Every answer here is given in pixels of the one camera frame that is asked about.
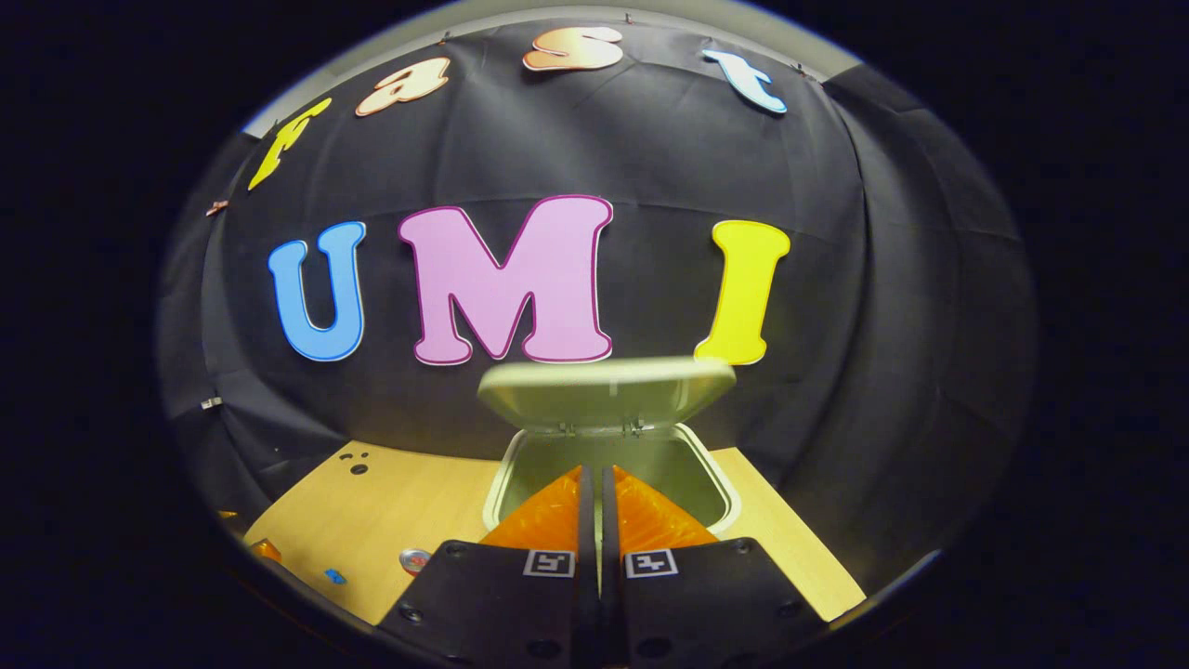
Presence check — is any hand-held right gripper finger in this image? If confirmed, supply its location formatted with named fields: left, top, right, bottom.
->
left=601, top=465, right=828, bottom=669
left=376, top=465, right=601, bottom=669

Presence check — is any green desktop garbage bin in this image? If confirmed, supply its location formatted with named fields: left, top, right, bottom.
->
left=477, top=356, right=741, bottom=544

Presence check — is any wooden desktop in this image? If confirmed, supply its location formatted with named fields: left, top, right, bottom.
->
left=243, top=439, right=867, bottom=625

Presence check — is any black backdrop cloth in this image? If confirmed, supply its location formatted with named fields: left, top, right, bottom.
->
left=158, top=19, right=1037, bottom=596

